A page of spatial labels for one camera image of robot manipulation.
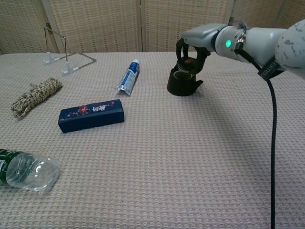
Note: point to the dark blue rectangular box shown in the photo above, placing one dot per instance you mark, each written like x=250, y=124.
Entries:
x=91, y=115

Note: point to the beige woven tablecloth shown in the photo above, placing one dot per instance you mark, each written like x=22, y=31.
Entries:
x=147, y=155

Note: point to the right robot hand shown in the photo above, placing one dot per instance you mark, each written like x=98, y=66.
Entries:
x=202, y=35

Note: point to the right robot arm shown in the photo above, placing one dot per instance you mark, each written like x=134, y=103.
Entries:
x=262, y=47

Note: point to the black cast iron teapot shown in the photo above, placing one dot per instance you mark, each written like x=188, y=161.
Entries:
x=182, y=83

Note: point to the woven folding screen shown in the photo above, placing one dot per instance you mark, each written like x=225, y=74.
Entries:
x=119, y=23

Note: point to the black teapot lid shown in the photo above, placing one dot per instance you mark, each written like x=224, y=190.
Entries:
x=186, y=62

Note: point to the clear plastic water bottle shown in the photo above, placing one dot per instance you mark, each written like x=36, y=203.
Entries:
x=26, y=170

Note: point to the blue white toothpaste tube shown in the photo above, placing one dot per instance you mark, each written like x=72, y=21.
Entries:
x=128, y=77

